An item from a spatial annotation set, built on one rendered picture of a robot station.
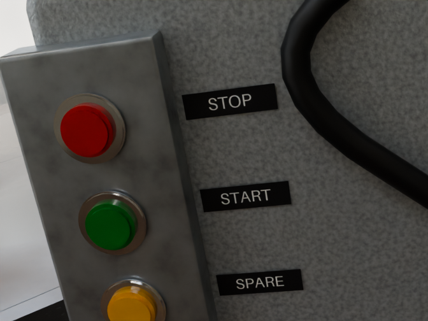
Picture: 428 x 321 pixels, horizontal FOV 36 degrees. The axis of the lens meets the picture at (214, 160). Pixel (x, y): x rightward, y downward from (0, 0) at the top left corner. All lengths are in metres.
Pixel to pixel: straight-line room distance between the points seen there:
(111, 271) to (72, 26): 0.13
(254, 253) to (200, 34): 0.12
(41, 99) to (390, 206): 0.18
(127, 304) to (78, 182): 0.07
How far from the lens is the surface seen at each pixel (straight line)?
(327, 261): 0.36
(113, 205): 0.33
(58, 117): 0.33
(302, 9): 0.30
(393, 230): 0.35
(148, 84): 0.31
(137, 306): 0.35
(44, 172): 0.34
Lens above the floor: 1.56
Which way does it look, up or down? 20 degrees down
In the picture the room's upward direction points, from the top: 10 degrees counter-clockwise
